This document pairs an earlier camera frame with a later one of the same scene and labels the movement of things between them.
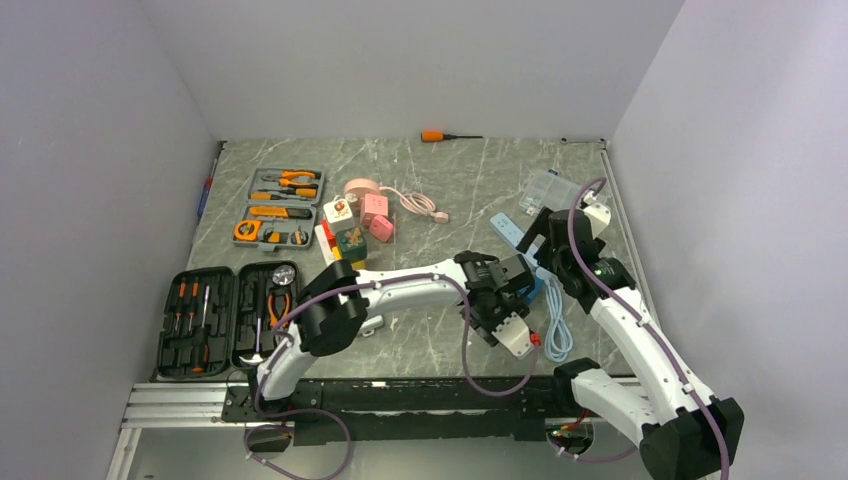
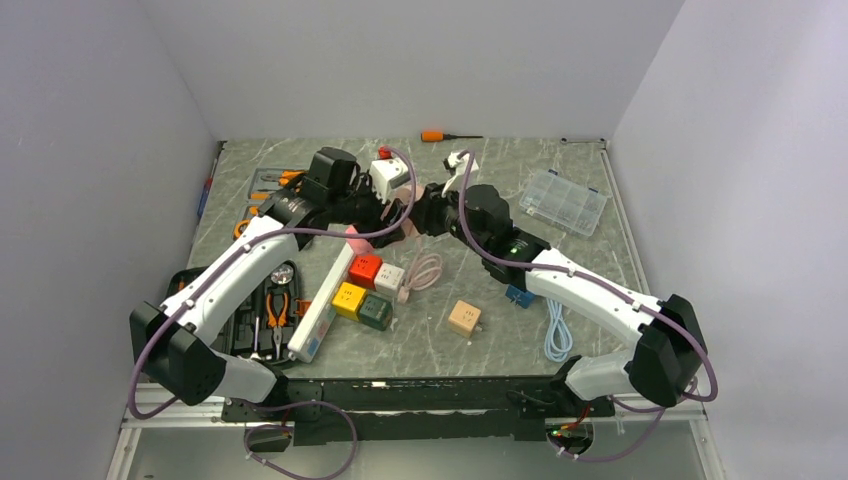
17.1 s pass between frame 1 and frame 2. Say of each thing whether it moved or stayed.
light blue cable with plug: stayed
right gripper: moved
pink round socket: moved
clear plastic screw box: stayed
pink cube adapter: moved
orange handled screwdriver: stayed
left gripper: moved
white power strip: moved
